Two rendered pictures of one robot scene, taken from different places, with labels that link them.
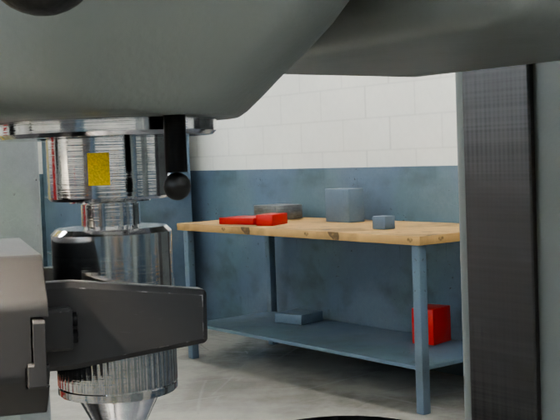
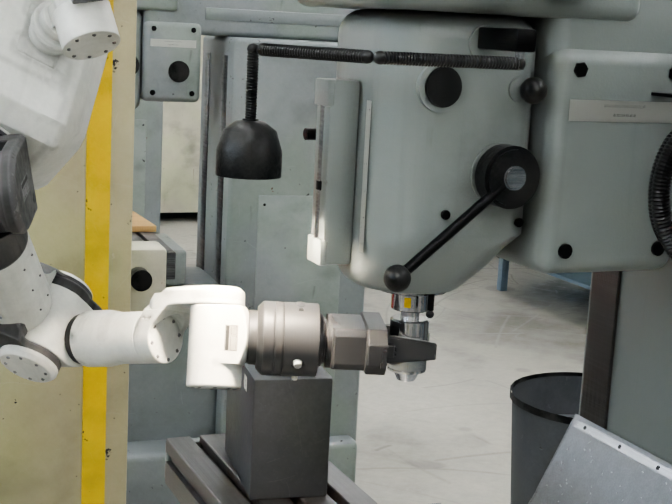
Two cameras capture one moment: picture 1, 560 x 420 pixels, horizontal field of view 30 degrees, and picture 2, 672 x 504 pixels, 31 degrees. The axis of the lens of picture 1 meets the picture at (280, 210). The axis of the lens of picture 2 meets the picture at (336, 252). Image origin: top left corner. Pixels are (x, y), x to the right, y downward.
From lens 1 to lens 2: 1.06 m
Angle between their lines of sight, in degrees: 16
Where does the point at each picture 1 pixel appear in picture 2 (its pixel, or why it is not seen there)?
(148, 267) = (419, 333)
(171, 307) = (424, 348)
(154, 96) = (425, 290)
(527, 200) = (614, 297)
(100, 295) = (403, 342)
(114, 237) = (410, 324)
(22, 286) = (381, 339)
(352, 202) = not seen: outside the picture
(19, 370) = (378, 363)
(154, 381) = (417, 369)
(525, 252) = (611, 322)
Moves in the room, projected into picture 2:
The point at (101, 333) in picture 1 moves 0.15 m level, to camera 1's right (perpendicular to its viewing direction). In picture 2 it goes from (402, 353) to (530, 368)
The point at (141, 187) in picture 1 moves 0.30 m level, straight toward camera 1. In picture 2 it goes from (420, 309) to (404, 379)
